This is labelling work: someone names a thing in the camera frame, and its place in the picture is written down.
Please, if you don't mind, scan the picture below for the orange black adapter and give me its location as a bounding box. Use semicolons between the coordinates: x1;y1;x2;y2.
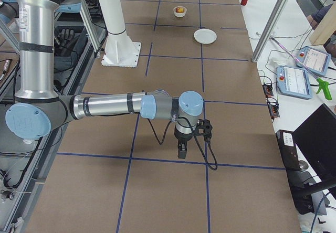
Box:
268;102;280;120
262;83;274;98

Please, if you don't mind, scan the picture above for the far teach pendant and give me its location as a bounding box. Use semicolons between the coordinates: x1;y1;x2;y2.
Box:
298;47;331;76

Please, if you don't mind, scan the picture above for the seated person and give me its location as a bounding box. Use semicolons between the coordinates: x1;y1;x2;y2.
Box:
306;4;333;29

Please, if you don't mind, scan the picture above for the near teach pendant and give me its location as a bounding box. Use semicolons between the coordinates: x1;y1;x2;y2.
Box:
276;66;312;99

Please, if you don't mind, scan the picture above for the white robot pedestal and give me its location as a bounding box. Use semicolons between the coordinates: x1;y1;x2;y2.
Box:
99;0;141;68

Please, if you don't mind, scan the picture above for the aluminium frame post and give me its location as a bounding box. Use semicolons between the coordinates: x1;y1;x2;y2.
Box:
251;0;288;62

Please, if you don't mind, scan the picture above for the black monitor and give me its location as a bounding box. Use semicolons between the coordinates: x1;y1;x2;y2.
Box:
293;104;335;179

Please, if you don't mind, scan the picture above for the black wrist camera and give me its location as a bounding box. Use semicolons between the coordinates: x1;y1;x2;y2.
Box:
195;119;213;137

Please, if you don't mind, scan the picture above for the black computer box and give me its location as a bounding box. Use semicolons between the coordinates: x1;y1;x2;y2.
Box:
276;130;300;171

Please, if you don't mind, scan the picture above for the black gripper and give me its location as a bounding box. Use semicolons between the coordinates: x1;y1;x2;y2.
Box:
174;124;193;159

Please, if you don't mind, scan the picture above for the wooden board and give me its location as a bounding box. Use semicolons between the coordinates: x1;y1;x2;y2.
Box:
309;0;335;45

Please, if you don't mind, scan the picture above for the green handled grabber tool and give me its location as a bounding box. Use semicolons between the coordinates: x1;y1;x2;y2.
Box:
269;37;332;100

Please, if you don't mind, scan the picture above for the red yellow apple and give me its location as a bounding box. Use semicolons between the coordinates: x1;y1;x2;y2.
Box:
175;7;184;13

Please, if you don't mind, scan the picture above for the teach pendant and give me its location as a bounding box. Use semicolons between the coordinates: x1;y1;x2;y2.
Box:
298;47;331;76
276;66;312;99

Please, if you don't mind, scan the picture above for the white plate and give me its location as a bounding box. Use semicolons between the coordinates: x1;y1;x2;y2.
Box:
194;28;217;45

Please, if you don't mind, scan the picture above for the white bowl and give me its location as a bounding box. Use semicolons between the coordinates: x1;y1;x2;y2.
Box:
173;6;187;18

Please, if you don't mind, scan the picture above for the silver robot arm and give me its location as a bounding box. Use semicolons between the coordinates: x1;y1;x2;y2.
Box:
5;0;205;158

